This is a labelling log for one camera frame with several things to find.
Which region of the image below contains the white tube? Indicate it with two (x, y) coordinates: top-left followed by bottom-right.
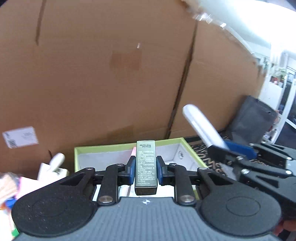
(182, 104), (229, 150)

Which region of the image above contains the dark slim cosmetic box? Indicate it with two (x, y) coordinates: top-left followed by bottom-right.
(134, 140), (158, 196)

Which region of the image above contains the white cloth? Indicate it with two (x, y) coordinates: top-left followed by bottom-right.
(37, 153), (69, 182)

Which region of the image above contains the green shoe box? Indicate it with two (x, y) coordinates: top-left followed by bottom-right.
(74, 138), (206, 172)

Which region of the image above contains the dark grey bag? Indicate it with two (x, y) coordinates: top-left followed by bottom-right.
(226, 95), (278, 145)

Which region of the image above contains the white shipping label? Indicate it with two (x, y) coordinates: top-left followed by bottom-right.
(3, 126), (39, 149)

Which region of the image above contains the large brown cardboard box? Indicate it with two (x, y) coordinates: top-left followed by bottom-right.
(1, 1), (263, 178)

